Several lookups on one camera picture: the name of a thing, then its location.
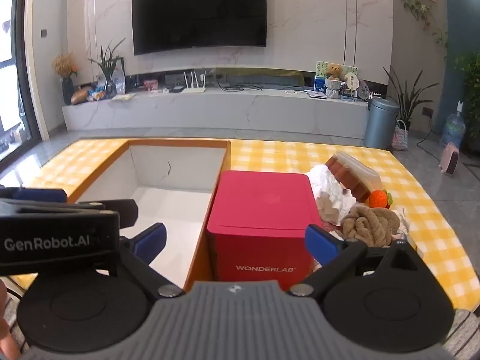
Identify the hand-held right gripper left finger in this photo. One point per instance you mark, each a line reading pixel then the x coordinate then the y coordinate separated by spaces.
pixel 150 242

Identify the pastel woven basket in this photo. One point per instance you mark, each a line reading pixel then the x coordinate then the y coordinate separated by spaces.
pixel 400 138

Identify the pink card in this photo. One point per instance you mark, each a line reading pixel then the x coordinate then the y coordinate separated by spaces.
pixel 150 84

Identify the blue water jug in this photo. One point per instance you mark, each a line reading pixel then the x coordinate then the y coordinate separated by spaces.
pixel 453 129

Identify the grey patterned fabric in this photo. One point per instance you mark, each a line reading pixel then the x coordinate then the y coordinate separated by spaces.
pixel 467 337

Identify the grey patterned hand fan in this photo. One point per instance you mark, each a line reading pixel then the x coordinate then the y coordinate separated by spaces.
pixel 364 90

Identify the large leafy green plant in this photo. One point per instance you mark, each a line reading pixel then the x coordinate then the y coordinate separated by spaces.
pixel 470 82

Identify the white router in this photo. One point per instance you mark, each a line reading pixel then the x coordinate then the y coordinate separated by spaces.
pixel 194 90

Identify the hanging ivy plant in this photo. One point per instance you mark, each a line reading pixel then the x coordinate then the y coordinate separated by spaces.
pixel 418 9

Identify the black wall television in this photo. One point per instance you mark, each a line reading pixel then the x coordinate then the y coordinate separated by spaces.
pixel 198 11

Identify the crochet orange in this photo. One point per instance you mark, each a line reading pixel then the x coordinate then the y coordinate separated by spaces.
pixel 378 198

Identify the blue snack bag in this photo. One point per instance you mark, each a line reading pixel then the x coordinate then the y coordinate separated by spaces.
pixel 96 93

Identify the green plant in glass vase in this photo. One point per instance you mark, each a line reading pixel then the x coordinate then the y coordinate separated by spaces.
pixel 109 90

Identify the white marble TV console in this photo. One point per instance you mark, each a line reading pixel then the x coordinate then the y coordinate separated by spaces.
pixel 210 112

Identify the long-leaf potted plant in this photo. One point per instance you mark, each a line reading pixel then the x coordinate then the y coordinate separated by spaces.
pixel 407 101

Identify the yellow-green papers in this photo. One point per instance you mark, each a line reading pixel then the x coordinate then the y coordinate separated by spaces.
pixel 123 97

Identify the glass sliding door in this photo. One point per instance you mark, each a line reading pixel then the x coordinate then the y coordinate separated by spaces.
pixel 11 63

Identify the teddy bear bouquet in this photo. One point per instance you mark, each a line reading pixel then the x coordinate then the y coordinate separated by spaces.
pixel 333 73

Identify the green picture board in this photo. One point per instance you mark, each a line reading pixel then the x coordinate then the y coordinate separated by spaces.
pixel 320 69

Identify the pink space heater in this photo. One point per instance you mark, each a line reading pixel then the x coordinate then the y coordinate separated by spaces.
pixel 450 159

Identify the blue-grey trash can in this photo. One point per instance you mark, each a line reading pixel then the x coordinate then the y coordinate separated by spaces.
pixel 380 123

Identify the brown oval ornament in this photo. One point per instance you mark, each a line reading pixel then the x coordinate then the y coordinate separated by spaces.
pixel 80 96

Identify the white round hand fan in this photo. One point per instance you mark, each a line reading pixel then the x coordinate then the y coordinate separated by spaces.
pixel 353 81

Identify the yellow checked blanket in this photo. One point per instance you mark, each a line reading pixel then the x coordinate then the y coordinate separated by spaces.
pixel 281 157

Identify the white cloth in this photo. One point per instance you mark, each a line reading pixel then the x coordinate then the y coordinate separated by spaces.
pixel 332 187

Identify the person's left hand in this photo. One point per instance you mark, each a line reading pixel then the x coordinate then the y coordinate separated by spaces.
pixel 4 330

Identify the red box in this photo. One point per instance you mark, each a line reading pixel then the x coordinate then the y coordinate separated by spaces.
pixel 258 210

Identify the wall socket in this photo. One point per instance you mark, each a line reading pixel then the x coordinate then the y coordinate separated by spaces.
pixel 428 111

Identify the dried flowers in dark vase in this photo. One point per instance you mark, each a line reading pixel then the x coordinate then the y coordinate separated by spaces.
pixel 67 90

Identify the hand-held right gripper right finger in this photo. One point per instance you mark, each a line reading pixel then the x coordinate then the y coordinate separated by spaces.
pixel 321 243

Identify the brown fluffy plush knot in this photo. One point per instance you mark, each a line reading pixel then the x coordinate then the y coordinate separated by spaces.
pixel 371 225

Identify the orange cardboard box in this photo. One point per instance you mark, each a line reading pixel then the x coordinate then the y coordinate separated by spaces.
pixel 168 165

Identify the black set-top box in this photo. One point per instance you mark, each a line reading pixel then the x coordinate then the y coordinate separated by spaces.
pixel 177 89

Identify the white book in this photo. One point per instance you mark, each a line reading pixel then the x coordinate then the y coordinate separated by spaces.
pixel 315 95

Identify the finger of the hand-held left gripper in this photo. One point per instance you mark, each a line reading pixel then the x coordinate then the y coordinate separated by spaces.
pixel 112 213
pixel 41 195

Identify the olive long cushion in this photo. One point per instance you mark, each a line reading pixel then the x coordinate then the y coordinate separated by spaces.
pixel 262 78

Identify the tan fabric piece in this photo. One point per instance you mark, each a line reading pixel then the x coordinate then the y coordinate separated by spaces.
pixel 327 210

